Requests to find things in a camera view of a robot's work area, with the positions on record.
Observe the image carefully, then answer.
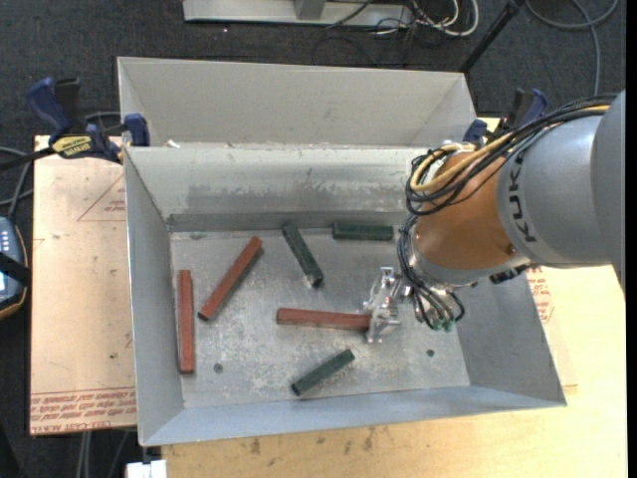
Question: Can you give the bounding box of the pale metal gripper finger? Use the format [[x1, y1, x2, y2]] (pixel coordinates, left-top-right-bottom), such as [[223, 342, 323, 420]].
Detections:
[[363, 266, 400, 315], [366, 313, 402, 345]]

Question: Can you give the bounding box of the red-brown flat block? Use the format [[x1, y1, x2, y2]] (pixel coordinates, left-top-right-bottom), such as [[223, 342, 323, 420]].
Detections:
[[175, 269, 197, 375], [197, 235, 265, 323], [276, 307, 373, 335]]

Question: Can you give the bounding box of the dark green flat block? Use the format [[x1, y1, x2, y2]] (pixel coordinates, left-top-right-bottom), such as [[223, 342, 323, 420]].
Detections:
[[331, 222, 395, 242], [290, 348, 357, 398], [281, 222, 325, 290]]

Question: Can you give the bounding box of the grey metal bin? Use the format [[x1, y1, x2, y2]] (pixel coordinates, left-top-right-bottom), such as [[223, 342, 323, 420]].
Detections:
[[116, 56, 568, 448]]

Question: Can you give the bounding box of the brown cardboard board, red print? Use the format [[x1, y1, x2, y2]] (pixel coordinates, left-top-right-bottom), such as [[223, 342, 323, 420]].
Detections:
[[29, 134, 581, 437]]

